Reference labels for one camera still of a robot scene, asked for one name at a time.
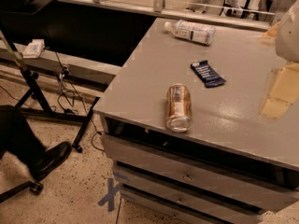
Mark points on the dark blue rxbar wrapper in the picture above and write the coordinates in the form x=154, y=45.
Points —
x=207, y=74

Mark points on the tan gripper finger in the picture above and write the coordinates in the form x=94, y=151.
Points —
x=284, y=92

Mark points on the black trouser leg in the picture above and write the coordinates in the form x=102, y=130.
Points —
x=17, y=137

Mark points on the black leather shoe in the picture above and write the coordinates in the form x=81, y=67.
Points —
x=52, y=159

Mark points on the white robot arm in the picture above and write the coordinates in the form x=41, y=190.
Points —
x=286, y=33

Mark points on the black metal stand frame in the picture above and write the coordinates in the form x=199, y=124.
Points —
x=35, y=91

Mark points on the gold metallic can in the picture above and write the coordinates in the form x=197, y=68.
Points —
x=178, y=108

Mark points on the clear plastic water bottle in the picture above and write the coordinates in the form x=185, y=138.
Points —
x=192, y=31

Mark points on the black caster wheel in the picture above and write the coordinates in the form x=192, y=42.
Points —
x=36, y=188

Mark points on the small white box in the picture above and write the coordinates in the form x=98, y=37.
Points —
x=34, y=49

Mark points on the grey drawer cabinet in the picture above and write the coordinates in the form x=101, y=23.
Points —
x=233, y=164

